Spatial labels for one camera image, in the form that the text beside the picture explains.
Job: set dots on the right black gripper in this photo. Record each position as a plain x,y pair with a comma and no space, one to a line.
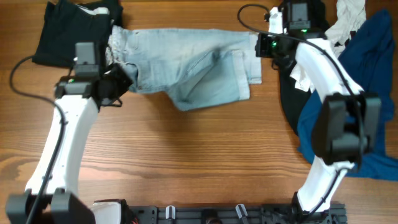
261,45

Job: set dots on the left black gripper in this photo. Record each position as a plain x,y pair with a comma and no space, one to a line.
125,81

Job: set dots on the light blue denim shorts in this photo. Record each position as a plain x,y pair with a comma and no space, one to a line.
196,68

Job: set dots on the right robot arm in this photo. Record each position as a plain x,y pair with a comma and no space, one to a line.
345,129

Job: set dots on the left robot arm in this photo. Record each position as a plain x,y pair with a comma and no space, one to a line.
51,194

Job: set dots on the black crumpled garment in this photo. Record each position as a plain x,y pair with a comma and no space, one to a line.
293,100

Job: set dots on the folded black garment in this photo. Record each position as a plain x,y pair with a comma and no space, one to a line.
67,23

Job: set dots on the white crumpled shirt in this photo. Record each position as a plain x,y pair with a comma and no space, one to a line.
351,15

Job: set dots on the dark blue shirt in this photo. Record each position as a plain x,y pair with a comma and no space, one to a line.
368,60

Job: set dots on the black mounting rail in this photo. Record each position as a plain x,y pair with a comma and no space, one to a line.
264,214

